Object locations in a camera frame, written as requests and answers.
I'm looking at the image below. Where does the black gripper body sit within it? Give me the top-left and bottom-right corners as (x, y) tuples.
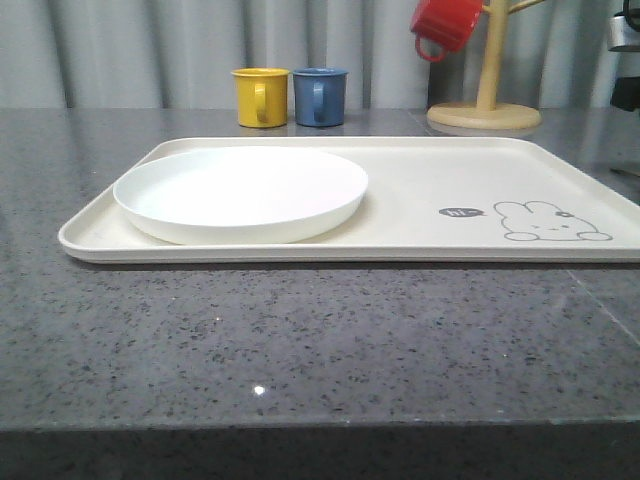
(610, 76), (640, 112)

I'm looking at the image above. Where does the white round plate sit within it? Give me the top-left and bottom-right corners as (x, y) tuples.
(113, 146), (369, 245)

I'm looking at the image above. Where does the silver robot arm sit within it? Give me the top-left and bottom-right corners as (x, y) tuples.
(607, 0), (639, 112)

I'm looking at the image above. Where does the wooden mug tree stand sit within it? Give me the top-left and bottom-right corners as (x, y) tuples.
(427, 1), (542, 130)

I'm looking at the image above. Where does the red mug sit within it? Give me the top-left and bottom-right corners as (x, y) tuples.
(410, 0), (484, 62)

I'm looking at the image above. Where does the cream rabbit print tray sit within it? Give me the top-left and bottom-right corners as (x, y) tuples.
(58, 137), (639, 264)

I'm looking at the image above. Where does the blue mug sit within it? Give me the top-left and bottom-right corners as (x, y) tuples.
(293, 67), (348, 127)

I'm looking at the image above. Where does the yellow mug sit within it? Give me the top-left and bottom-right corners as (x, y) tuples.
(231, 67), (289, 128)

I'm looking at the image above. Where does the grey curtain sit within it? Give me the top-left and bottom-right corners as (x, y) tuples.
(1, 1), (639, 109)

